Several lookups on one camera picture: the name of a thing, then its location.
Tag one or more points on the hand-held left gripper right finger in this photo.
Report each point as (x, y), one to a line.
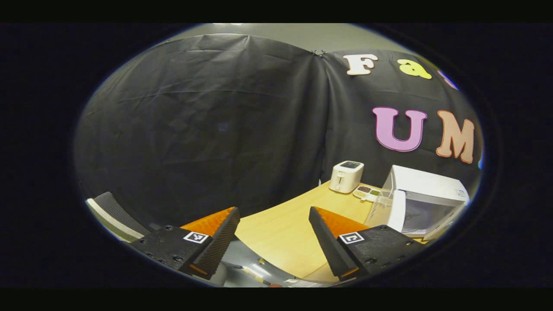
(330, 246)

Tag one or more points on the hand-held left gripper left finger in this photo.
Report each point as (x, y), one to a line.
(222, 244)

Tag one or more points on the white microwave oven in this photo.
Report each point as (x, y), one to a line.
(425, 185)

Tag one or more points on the white divided snack tray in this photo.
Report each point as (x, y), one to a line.
(366, 192)

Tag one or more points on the white toaster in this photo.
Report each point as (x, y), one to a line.
(345, 178)

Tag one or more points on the black mesh office chair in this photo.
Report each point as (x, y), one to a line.
(116, 214)

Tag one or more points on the black backdrop cloth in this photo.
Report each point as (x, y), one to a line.
(207, 129)

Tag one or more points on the black binder clip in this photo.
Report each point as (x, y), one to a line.
(319, 53)

